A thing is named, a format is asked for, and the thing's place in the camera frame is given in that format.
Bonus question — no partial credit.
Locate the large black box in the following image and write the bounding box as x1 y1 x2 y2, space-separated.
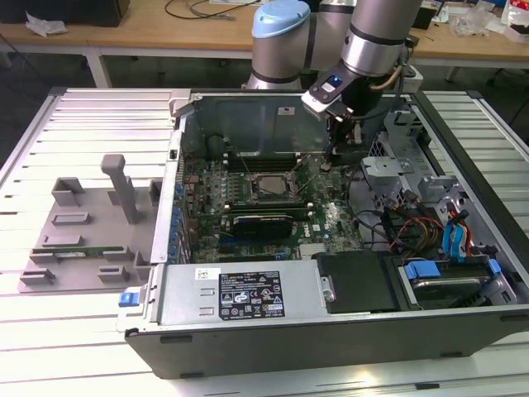
0 0 131 28

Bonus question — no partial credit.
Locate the coloured wire bundle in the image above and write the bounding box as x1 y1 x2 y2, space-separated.
392 217 446 249

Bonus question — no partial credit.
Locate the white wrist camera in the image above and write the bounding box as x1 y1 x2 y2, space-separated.
300 70 346 113

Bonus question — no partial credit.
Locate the CPU socket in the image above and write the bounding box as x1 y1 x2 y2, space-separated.
246 171 301 203

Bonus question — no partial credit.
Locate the hard disk in blue carrier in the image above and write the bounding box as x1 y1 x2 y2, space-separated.
398 256 503 310

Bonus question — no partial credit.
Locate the grey parts rack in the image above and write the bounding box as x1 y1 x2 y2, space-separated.
18 154 166 294

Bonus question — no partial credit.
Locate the small black container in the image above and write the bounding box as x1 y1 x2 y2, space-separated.
413 6 436 30

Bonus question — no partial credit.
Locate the silver metal drive cage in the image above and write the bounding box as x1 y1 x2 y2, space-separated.
359 105 433 199

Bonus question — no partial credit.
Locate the clear plastic wrap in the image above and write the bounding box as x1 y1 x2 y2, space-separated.
450 6 501 36

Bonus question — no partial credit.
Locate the black graphics card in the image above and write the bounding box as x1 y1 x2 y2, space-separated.
231 213 294 240

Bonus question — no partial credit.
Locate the black round case speaker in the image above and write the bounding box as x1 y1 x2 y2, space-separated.
205 134 227 160

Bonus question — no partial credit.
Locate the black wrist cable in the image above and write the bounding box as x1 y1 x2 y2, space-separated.
369 39 417 123

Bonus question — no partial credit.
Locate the wooden desk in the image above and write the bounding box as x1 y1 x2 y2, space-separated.
0 0 529 90

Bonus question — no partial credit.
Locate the grey network cable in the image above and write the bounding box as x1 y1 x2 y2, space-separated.
185 0 239 21

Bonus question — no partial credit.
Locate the silver CPU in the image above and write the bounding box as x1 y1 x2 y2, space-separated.
256 175 291 196

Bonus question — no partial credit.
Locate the silver power supply unit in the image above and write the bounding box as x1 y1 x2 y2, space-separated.
159 263 327 326

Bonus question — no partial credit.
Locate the green motherboard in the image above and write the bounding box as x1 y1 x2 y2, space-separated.
179 155 365 264

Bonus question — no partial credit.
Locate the blue flat wire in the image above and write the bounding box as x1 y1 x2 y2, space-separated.
441 225 468 265

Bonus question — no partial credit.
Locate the white and red bag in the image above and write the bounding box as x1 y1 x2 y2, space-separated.
499 0 529 42

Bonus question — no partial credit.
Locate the black plastic shroud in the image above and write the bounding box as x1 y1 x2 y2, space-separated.
312 251 398 314

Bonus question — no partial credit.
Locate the green RAM stick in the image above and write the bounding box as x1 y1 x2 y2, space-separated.
31 246 125 260

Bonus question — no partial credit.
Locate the black open PC case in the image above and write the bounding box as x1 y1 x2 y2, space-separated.
117 87 529 380

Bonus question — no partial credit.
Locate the orange flat wire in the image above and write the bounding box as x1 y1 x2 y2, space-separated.
461 222 473 260

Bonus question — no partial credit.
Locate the crumpled white plastic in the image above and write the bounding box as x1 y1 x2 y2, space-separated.
24 11 67 36

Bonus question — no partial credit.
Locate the black RAM slot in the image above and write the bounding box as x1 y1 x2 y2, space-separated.
225 200 307 211
226 208 311 220
227 154 298 164
227 162 299 173

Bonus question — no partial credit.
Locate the small silver heatsink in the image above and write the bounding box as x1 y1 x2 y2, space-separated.
299 242 326 258

